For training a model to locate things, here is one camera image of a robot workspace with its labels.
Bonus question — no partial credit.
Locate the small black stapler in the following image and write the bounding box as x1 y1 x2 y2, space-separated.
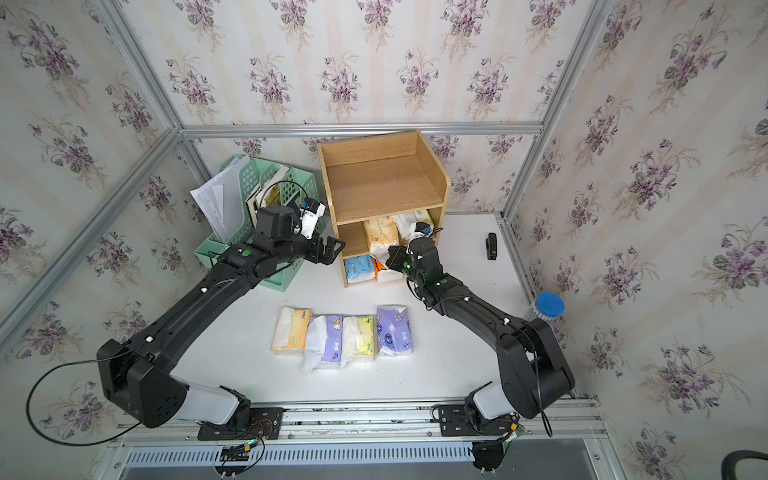
485 232 498 261

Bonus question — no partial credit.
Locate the purple wet wipes pack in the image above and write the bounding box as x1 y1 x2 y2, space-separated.
376 305 413 357

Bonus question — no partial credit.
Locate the blue tissue pack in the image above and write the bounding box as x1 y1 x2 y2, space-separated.
344 255 376 284

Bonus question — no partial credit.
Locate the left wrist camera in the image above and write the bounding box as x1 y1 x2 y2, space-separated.
299 197 326 240

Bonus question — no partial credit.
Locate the orange white tissue pack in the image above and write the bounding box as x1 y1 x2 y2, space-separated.
373 258 404 283

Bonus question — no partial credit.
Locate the wooden three-tier shelf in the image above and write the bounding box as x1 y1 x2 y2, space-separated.
317 131 451 261

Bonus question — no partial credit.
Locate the purple white tissue pack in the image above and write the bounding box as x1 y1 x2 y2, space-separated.
302 315 342 373

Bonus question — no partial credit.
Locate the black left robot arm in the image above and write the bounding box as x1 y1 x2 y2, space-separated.
97 199 345 434

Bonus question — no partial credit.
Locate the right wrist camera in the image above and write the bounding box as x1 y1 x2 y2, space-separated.
409 221 434 241

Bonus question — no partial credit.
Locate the green plastic file organizer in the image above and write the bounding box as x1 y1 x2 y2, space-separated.
195 156 325 292

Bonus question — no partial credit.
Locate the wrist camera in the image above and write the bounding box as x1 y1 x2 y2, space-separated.
299 197 326 240
409 221 434 241

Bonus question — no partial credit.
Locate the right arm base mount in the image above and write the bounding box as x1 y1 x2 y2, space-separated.
430 382 520 437

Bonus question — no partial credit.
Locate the aluminium rail frame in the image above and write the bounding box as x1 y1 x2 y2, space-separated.
89 398 629 480

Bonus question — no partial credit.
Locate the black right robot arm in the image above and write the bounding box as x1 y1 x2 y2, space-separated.
386 237 576 421

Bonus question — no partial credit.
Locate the yellow cover book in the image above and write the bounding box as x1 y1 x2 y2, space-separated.
256 166 290 208

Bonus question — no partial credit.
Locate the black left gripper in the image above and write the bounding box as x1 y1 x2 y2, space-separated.
271 228 346 266

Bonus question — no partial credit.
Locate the white green tissue pack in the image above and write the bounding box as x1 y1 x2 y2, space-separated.
393 210 435 242

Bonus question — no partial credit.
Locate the green yellow tissue pack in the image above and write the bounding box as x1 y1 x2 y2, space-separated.
340 316 377 368

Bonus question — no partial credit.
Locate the orange yellow tissue pack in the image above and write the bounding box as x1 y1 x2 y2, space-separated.
270 307 313 355

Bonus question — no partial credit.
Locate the blue-capped straw tube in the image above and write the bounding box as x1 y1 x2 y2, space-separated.
523 292 565 326

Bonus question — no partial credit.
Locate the white cover book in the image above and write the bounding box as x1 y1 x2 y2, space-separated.
245 184 263 228

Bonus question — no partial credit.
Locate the white paper stack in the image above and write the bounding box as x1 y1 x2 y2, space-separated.
190 156 250 243

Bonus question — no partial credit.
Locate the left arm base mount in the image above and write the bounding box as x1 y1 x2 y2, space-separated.
197 406 285 441

